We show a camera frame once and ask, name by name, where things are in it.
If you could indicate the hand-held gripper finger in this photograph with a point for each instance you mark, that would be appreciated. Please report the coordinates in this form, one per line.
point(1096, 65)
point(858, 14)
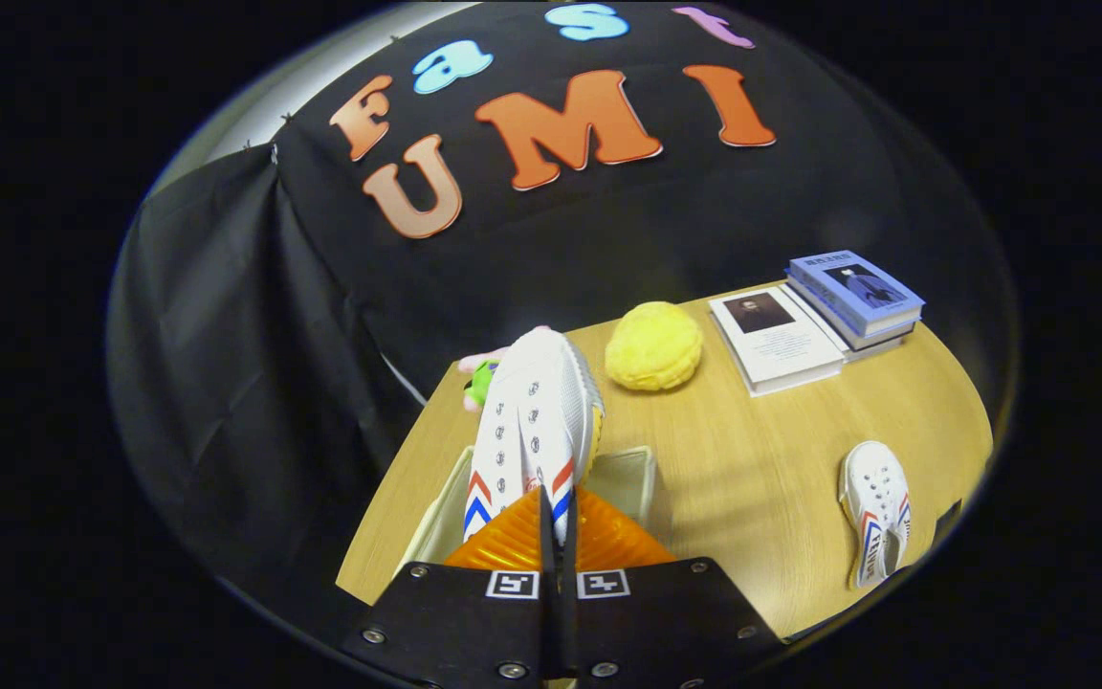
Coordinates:
point(570, 622)
point(547, 622)

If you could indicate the beige fabric storage box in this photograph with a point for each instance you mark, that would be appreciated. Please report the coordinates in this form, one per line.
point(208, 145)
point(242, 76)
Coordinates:
point(624, 478)

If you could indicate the white shoe striped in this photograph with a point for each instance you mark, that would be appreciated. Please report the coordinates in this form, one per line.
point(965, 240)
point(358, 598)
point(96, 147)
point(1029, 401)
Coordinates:
point(871, 498)
point(537, 402)

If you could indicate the pink starfish plush toy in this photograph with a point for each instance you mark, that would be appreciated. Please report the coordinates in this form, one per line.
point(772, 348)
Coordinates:
point(480, 383)

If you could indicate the yellow round plush toy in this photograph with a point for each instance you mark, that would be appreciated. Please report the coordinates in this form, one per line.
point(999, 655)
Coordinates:
point(654, 346)

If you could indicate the white portrait cover book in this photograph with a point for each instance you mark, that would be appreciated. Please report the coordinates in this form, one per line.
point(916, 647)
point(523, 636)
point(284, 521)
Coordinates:
point(781, 340)

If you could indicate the pale book with blue edge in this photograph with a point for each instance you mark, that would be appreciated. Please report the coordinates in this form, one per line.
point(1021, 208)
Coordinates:
point(862, 342)

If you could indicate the black backdrop cloth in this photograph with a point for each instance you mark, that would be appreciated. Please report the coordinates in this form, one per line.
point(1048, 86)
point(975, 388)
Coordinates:
point(274, 316)

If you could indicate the blue cover book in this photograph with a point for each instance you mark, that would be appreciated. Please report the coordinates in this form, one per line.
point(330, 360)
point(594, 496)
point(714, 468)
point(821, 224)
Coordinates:
point(857, 287)

